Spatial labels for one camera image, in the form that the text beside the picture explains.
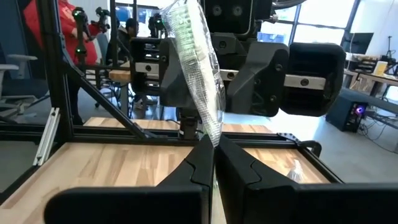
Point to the grey office chair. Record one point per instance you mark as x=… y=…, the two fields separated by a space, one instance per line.
x=18 y=59

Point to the black computer monitor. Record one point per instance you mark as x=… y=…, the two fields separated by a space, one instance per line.
x=357 y=43

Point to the black background robot arm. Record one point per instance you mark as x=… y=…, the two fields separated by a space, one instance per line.
x=156 y=25
x=80 y=31
x=102 y=15

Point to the silver aluminium extrusion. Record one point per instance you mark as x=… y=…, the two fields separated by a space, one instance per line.
x=46 y=137

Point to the black aluminium table frame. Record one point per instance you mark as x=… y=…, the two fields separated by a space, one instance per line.
x=54 y=77

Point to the yellow white container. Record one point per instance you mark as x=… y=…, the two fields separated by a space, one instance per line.
x=380 y=68

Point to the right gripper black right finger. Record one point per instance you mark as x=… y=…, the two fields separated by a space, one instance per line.
x=264 y=202

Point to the black computer tower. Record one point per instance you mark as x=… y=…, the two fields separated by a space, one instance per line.
x=342 y=109

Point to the person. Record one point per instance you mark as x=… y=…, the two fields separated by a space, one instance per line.
x=69 y=43
x=130 y=26

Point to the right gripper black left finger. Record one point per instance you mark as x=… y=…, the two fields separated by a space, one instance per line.
x=186 y=202

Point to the wooden background table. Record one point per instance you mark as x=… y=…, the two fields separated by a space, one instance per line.
x=119 y=75

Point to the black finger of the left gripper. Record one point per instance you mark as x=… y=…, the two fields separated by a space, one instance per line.
x=171 y=84
x=261 y=77

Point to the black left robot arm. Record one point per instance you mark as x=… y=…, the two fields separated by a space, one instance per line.
x=227 y=15

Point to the wooden desk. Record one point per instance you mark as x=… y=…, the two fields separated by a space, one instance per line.
x=373 y=79

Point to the green toothbrush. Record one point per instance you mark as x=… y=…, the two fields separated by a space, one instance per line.
x=199 y=68

